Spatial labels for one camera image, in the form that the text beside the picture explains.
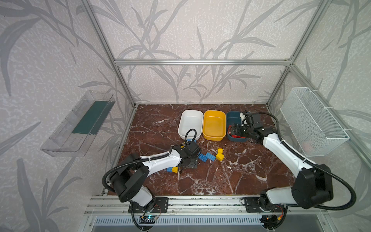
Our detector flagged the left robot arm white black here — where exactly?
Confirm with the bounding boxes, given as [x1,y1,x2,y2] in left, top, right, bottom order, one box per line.
[101,129,201,211]

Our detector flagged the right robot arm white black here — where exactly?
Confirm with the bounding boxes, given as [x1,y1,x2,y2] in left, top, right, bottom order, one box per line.
[227,111,357,212]

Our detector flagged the dark teal plastic bin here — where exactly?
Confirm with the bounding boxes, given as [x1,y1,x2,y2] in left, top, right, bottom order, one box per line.
[226,111,248,143]

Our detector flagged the yellow brick lower centre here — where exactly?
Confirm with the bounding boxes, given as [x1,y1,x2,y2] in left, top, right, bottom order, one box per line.
[215,153,224,161]

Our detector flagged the white plastic bin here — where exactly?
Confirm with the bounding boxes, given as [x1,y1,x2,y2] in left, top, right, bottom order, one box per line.
[178,110,204,141]

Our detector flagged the yellow plastic bin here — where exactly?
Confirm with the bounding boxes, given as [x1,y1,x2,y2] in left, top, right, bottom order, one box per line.
[203,110,227,141]

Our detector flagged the right wiring bundle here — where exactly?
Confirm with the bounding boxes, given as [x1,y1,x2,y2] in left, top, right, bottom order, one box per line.
[260,205,285,230]

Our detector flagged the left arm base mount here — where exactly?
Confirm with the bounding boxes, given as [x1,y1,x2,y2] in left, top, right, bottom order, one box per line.
[128,197,169,214]

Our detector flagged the white wire mesh basket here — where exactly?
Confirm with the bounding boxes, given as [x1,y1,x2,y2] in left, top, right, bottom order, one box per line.
[280,87,350,157]

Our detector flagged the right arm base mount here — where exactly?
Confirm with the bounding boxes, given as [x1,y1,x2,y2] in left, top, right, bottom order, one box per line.
[240,196,285,213]

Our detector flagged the left circuit board with wires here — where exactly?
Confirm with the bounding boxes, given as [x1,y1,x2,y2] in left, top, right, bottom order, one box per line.
[139,205,161,224]

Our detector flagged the aluminium front rail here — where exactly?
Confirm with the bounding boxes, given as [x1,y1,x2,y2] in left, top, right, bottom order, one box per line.
[83,195,322,217]

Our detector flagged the clear plastic wall shelf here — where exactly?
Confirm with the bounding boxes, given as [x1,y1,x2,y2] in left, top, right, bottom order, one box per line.
[41,90,116,157]

